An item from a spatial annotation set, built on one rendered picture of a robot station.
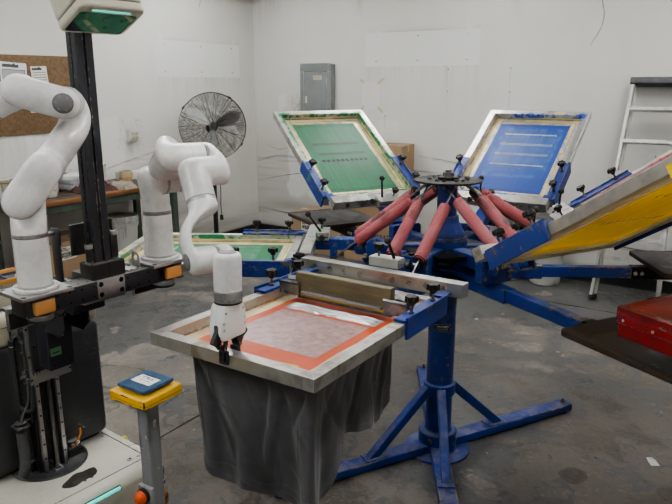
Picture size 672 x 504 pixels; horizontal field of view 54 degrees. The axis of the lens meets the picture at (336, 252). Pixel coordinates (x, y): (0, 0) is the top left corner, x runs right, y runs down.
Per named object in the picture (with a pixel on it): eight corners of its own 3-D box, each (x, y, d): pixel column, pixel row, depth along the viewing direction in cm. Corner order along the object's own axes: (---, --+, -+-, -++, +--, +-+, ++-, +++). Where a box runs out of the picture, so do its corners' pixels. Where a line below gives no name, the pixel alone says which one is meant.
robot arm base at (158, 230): (128, 257, 225) (124, 212, 221) (158, 249, 235) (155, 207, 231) (156, 264, 216) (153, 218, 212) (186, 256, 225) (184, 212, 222)
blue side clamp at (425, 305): (407, 340, 201) (408, 318, 200) (393, 337, 204) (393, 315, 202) (447, 314, 226) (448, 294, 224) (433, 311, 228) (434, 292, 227)
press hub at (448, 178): (458, 480, 293) (474, 178, 260) (382, 454, 314) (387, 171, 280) (489, 441, 325) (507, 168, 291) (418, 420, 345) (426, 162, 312)
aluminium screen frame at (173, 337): (314, 393, 162) (314, 379, 161) (150, 344, 193) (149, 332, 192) (444, 310, 226) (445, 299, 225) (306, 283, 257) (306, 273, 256)
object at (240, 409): (313, 523, 184) (312, 382, 173) (196, 473, 207) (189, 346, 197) (320, 517, 186) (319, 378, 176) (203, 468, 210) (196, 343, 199)
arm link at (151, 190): (136, 212, 222) (132, 164, 218) (174, 208, 228) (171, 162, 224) (144, 217, 214) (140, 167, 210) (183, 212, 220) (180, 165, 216)
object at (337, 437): (318, 517, 185) (317, 379, 175) (307, 513, 187) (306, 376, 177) (395, 444, 223) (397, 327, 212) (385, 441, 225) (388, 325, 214)
